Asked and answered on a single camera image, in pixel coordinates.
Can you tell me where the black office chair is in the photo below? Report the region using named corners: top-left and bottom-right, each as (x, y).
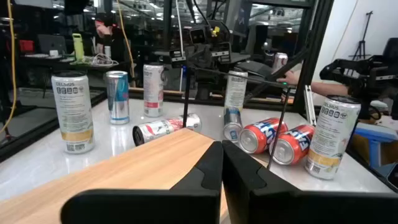
top-left (381, 37), bottom-right (398, 63)

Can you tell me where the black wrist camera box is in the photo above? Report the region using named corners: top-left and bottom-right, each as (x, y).
top-left (189, 26), bottom-right (208, 45)

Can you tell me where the person's hand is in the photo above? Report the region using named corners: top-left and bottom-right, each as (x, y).
top-left (275, 70), bottom-right (301, 86)

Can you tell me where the Celsius Tropical Vibe can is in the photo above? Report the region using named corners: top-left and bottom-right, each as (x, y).
top-left (304, 95), bottom-right (362, 180)

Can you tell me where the long silver frame bracket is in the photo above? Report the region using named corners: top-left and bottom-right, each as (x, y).
top-left (303, 84), bottom-right (318, 127)

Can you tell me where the wooden shelf with black frame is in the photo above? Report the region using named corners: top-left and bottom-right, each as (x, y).
top-left (0, 65), bottom-right (292, 224)

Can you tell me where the white cable bundle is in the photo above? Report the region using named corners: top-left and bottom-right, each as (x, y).
top-left (90, 53), bottom-right (119, 68)

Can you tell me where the silver background can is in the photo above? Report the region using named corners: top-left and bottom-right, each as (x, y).
top-left (272, 52), bottom-right (289, 73)

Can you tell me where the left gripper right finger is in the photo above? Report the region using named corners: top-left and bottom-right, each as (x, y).
top-left (221, 139), bottom-right (398, 224)

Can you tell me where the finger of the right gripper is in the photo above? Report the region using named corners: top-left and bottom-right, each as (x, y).
top-left (170, 48), bottom-right (187, 68)
top-left (212, 42), bottom-right (233, 65)

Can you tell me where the red box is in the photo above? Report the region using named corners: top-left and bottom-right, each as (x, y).
top-left (19, 39), bottom-right (35, 53)

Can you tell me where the blue plastic stool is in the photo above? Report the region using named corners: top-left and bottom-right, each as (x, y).
top-left (353, 123), bottom-right (398, 169)

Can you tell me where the yellow cable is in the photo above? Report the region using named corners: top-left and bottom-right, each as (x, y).
top-left (0, 0), bottom-right (18, 134)
top-left (116, 0), bottom-right (136, 78)

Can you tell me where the red Fanta strawberry can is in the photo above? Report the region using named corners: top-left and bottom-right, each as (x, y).
top-left (238, 117), bottom-right (289, 155)
top-left (269, 124), bottom-right (317, 166)

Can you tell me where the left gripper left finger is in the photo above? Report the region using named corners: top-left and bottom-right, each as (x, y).
top-left (60, 140), bottom-right (224, 224)

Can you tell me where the blue silver Red Bull can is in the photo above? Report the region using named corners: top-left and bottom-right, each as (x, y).
top-left (104, 70), bottom-right (131, 126)
top-left (223, 106), bottom-right (244, 144)

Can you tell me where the grey laptop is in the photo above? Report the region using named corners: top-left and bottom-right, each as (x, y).
top-left (37, 34), bottom-right (68, 55)

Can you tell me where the person's forearm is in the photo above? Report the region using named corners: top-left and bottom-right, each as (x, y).
top-left (310, 81), bottom-right (351, 97)

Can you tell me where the person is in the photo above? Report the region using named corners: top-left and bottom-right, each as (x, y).
top-left (93, 12), bottom-right (125, 63)

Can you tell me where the black tripod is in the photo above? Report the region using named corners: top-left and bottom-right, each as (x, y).
top-left (348, 11), bottom-right (374, 62)

